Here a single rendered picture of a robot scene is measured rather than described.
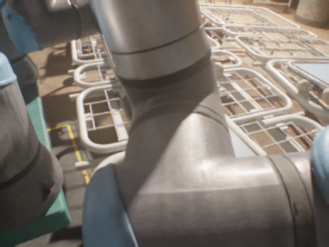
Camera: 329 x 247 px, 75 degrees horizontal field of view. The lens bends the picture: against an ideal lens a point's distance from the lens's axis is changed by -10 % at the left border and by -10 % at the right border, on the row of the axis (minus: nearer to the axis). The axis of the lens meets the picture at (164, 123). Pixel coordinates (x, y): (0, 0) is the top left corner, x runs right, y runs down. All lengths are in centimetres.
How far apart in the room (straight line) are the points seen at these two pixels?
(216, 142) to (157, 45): 8
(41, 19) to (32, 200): 31
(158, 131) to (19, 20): 35
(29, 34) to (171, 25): 32
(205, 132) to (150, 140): 4
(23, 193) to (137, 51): 33
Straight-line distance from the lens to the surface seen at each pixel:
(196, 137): 15
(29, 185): 44
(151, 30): 17
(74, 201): 86
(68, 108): 183
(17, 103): 38
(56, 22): 47
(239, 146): 75
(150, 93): 19
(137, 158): 15
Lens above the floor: 103
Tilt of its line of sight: 40 degrees down
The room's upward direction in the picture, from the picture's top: 4 degrees clockwise
